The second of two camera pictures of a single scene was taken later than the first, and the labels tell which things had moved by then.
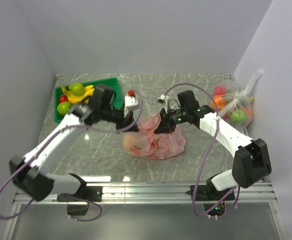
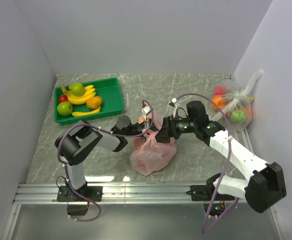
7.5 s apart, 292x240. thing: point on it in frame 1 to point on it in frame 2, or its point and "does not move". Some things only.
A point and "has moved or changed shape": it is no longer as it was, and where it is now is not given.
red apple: x=63 y=98 does not move
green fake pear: x=77 y=89 does not move
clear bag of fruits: x=234 y=105 does not move
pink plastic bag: x=146 y=143 has moved or changed shape
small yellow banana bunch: x=88 y=91 does not move
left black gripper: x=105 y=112 to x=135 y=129
